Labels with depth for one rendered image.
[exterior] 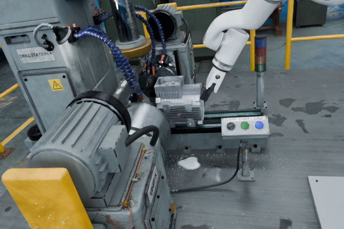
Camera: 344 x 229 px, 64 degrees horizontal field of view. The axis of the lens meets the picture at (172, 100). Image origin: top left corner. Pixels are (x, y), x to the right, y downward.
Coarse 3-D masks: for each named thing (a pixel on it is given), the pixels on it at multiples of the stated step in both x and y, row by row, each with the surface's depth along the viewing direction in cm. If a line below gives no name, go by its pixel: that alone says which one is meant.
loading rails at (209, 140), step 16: (208, 112) 138; (224, 112) 137; (240, 112) 135; (256, 112) 133; (176, 128) 130; (192, 128) 128; (208, 128) 127; (176, 144) 134; (192, 144) 133; (208, 144) 132; (224, 144) 130; (256, 144) 128
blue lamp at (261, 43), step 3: (255, 39) 139; (258, 39) 138; (261, 39) 137; (264, 39) 138; (255, 42) 140; (258, 42) 139; (261, 42) 138; (264, 42) 138; (255, 45) 141; (258, 45) 139; (261, 45) 139; (264, 45) 139
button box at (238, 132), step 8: (224, 120) 103; (232, 120) 102; (240, 120) 102; (248, 120) 101; (256, 120) 101; (264, 120) 100; (224, 128) 102; (240, 128) 101; (248, 128) 100; (256, 128) 99; (264, 128) 99; (224, 136) 102; (232, 136) 102; (240, 136) 102; (248, 136) 101; (256, 136) 101; (264, 136) 101
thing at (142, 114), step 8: (128, 104) 108; (136, 104) 107; (144, 104) 107; (136, 112) 101; (144, 112) 102; (152, 112) 104; (160, 112) 107; (136, 120) 97; (144, 120) 99; (152, 120) 101; (160, 120) 104; (136, 128) 94; (160, 128) 101; (168, 128) 108; (160, 136) 98; (168, 136) 106
